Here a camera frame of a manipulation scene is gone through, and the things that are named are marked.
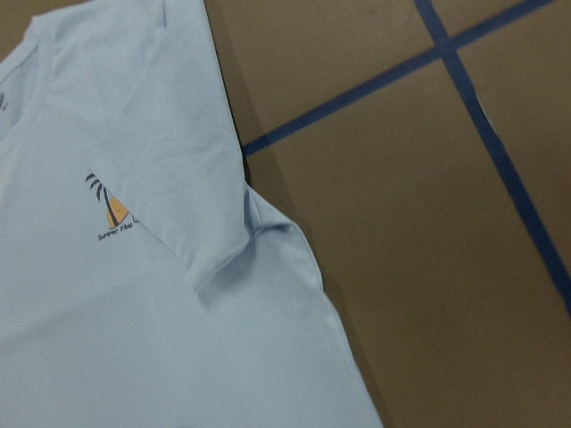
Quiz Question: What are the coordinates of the light blue t-shirt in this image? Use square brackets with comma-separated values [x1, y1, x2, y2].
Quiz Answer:
[1, 1, 381, 427]

